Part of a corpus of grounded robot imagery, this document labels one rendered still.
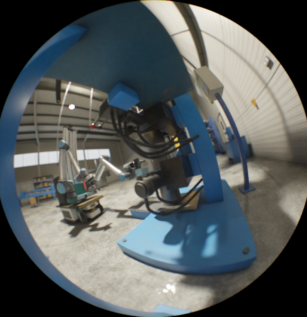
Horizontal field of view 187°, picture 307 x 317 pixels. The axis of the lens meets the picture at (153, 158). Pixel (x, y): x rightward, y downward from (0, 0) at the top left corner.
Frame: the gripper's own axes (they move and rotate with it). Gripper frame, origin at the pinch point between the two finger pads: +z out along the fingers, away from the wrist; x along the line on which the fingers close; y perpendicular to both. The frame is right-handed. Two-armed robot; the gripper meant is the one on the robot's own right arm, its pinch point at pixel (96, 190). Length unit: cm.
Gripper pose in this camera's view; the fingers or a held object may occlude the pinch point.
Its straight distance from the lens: 129.2
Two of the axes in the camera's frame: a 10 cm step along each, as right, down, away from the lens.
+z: 6.4, 7.7, 0.6
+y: -7.7, 6.4, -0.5
